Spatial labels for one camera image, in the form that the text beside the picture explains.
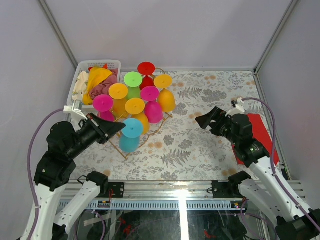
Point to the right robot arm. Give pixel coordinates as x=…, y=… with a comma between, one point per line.
x=292, y=217

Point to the gold wire glass rack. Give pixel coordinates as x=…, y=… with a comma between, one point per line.
x=150, y=125

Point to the floral tablecloth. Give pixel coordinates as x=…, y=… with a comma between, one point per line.
x=179, y=149

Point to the aluminium mounting rail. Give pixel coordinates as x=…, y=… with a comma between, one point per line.
x=164, y=195

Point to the front left magenta wine glass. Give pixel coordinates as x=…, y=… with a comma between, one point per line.
x=103, y=104

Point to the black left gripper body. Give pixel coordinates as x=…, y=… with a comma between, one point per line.
x=91, y=134

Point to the red wine glass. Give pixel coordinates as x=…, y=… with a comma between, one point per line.
x=146, y=69

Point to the blue wine glass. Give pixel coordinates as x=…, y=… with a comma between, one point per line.
x=130, y=138

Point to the green wine glass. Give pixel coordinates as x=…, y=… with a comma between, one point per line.
x=133, y=80

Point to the cream floral cloth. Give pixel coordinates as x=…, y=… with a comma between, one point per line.
x=80, y=87

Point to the dusty pink cloth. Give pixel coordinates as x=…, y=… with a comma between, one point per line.
x=103, y=87

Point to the yellow cloth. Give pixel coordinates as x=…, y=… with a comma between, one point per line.
x=96, y=76

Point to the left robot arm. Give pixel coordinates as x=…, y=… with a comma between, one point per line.
x=53, y=174

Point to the magenta wine glass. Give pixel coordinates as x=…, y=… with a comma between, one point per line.
x=153, y=109
x=103, y=104

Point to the white plastic laundry basket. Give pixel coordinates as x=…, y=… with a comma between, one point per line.
x=86, y=65

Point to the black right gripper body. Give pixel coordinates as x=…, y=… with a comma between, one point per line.
x=222, y=127

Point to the right magenta wine glass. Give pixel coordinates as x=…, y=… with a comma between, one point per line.
x=153, y=109

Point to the orange wine glass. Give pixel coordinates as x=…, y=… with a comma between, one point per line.
x=136, y=108
x=118, y=92
x=166, y=98

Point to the red folded cloth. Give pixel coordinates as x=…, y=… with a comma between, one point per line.
x=261, y=134

